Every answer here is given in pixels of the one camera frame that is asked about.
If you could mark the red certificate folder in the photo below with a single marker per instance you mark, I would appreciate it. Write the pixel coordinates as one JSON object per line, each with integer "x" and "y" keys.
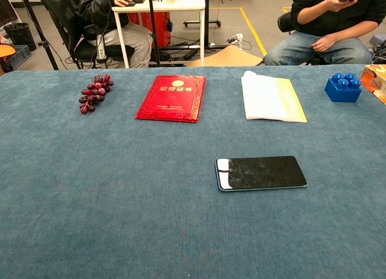
{"x": 172, "y": 101}

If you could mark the person in blue jeans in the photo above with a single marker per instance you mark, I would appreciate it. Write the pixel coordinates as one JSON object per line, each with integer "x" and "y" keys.
{"x": 325, "y": 13}

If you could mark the black computer mouse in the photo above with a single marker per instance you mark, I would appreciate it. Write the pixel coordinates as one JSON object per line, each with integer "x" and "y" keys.
{"x": 130, "y": 3}

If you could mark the red hard case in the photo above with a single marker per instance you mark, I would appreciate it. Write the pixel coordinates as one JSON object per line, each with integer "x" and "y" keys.
{"x": 160, "y": 28}

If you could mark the dark red grape bunch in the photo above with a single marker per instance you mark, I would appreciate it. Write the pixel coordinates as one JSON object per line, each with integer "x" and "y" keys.
{"x": 95, "y": 93}

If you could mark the white power strip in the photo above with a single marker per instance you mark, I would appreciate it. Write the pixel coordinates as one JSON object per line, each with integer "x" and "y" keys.
{"x": 239, "y": 37}

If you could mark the white desk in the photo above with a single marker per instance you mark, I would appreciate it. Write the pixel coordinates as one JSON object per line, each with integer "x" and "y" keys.
{"x": 169, "y": 5}

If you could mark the orange cardboard box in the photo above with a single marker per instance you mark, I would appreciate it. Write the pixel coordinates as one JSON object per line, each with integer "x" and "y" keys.
{"x": 377, "y": 79}

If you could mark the blue toy building block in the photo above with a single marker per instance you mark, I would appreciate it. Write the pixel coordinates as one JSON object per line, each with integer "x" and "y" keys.
{"x": 340, "y": 93}

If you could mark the black round stool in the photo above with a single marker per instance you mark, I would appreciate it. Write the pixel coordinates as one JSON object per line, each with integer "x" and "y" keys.
{"x": 285, "y": 22}

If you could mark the black tripod stand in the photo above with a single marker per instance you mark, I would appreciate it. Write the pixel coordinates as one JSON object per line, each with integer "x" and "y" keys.
{"x": 36, "y": 22}
{"x": 153, "y": 25}

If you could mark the black waste bin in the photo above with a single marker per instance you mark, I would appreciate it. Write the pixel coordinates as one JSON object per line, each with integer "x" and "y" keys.
{"x": 19, "y": 34}

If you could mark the black smartphone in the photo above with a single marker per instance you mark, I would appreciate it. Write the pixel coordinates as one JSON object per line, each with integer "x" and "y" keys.
{"x": 265, "y": 173}

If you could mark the brown cardboard sheet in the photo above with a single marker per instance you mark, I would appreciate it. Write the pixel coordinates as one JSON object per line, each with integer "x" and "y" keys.
{"x": 229, "y": 57}

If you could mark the person in grey trousers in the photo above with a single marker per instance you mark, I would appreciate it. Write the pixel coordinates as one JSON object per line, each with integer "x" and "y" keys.
{"x": 93, "y": 7}

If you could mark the office chair base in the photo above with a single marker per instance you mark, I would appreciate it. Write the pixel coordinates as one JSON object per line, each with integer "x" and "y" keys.
{"x": 60, "y": 16}

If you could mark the blue table cloth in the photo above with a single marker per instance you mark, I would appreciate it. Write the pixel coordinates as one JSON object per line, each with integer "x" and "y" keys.
{"x": 120, "y": 170}

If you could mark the white and yellow paper pad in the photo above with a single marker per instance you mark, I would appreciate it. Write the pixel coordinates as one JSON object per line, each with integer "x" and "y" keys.
{"x": 265, "y": 101}

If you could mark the grey plastic crate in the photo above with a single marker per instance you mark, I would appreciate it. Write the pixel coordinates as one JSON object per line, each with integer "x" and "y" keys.
{"x": 21, "y": 54}

